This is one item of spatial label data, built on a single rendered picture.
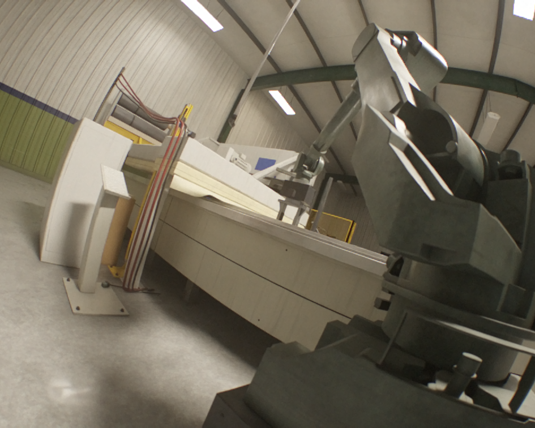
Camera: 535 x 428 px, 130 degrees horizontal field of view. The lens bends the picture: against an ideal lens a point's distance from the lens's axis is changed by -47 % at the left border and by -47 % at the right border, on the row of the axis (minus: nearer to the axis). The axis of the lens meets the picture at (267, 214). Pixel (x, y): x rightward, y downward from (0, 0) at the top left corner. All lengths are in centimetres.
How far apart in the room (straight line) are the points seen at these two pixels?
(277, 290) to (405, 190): 105
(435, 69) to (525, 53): 556
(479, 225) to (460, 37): 603
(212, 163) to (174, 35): 549
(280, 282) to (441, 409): 109
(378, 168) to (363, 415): 36
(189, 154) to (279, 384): 151
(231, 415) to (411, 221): 40
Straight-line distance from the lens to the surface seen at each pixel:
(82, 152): 176
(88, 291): 164
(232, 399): 45
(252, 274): 137
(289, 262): 126
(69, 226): 185
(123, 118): 514
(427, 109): 64
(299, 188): 176
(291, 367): 36
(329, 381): 34
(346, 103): 160
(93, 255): 154
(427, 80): 141
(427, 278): 45
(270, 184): 450
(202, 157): 173
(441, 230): 30
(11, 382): 105
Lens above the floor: 80
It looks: 3 degrees up
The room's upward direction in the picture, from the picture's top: 21 degrees clockwise
